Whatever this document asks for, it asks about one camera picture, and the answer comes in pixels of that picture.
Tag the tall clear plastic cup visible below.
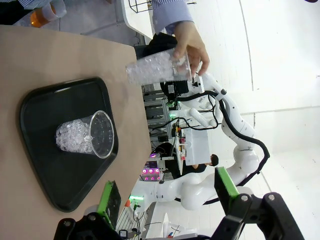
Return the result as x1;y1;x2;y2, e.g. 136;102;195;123
125;48;194;86

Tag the black bag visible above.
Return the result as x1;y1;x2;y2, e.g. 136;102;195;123
134;31;179;61

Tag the aluminium frame rack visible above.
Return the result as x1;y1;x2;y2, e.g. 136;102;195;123
142;84;173;131

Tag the black plastic serving tray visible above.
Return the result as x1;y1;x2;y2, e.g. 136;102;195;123
19;76;120;213

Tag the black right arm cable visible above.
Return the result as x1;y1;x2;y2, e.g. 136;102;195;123
174;89;271;208

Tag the short clear plastic cup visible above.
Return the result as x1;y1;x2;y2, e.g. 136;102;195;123
55;110;116;160

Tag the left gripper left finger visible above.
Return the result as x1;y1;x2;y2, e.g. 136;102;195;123
53;179;123;240

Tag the white box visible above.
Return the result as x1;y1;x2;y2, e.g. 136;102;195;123
184;128;211;166

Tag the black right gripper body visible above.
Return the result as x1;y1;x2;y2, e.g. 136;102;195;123
159;80;191;101

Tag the person's left forearm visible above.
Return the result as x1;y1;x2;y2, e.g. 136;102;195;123
151;0;195;36

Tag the person's left hand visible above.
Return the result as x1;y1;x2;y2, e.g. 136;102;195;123
173;21;211;77

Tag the white side table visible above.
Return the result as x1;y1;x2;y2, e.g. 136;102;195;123
121;0;157;40

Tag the person in striped shirt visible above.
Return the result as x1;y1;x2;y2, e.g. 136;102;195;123
0;0;55;26

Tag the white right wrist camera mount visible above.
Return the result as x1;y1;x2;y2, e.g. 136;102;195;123
188;74;205;94

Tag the plastic cup with orange drink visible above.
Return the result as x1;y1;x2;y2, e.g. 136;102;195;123
29;0;68;28

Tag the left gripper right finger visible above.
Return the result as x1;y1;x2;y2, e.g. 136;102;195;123
197;166;305;240

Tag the seated black-haired bystander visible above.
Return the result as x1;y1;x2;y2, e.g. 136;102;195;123
183;153;220;177

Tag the purple lit device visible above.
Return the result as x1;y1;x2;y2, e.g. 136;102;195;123
141;167;162;182

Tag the black wire dispenser stand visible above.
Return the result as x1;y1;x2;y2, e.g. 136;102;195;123
128;0;152;14

